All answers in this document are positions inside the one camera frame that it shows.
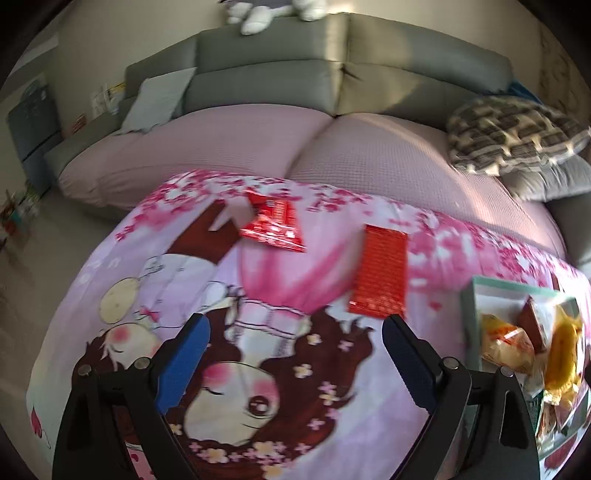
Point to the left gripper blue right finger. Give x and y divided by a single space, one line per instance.
416 360

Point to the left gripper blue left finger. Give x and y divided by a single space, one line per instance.
177 359

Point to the red patterned packet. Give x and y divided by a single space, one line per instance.
380 286

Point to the white peach crisp packet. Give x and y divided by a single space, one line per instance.
505 344

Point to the red milk biscuit packet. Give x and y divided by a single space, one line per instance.
537 320

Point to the orange bread packet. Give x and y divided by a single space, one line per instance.
562 378

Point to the red triangular snack packet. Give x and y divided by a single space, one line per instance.
274 223

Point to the mint green cardboard tray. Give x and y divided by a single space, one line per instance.
505 299

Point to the pink cartoon printed blanket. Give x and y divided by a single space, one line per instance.
292 385

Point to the pink sofa seat cover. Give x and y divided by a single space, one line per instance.
366 153

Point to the black cream patterned pillow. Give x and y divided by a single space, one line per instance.
495 135

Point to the light grey small cushion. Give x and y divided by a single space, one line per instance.
158 100

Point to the blue cloth behind pillows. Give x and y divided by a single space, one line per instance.
517 89

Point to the grey sofa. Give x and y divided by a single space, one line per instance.
349 64

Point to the patterned beige curtain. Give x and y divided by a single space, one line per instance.
561 84

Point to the grey white plush toy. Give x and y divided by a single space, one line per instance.
254 16

